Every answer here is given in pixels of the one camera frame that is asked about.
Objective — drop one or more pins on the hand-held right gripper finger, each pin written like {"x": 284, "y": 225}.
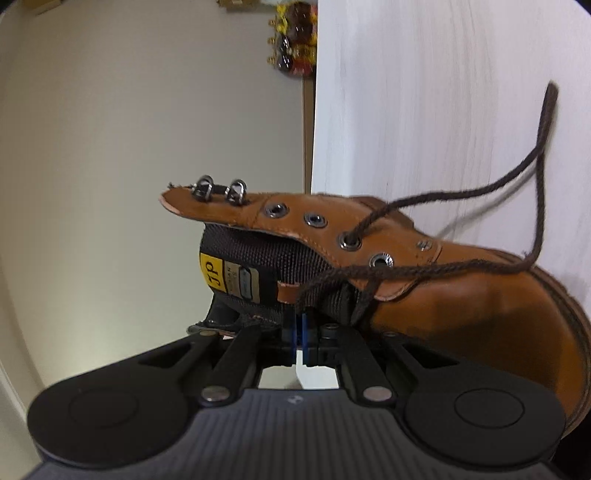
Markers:
{"x": 295, "y": 341}
{"x": 305, "y": 332}

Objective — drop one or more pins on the brown leather boot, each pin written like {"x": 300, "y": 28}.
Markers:
{"x": 461, "y": 314}

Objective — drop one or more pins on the dark brown shoelace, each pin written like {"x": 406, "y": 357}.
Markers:
{"x": 550, "y": 99}

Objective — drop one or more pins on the row of dark glass bottles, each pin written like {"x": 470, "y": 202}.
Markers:
{"x": 295, "y": 41}

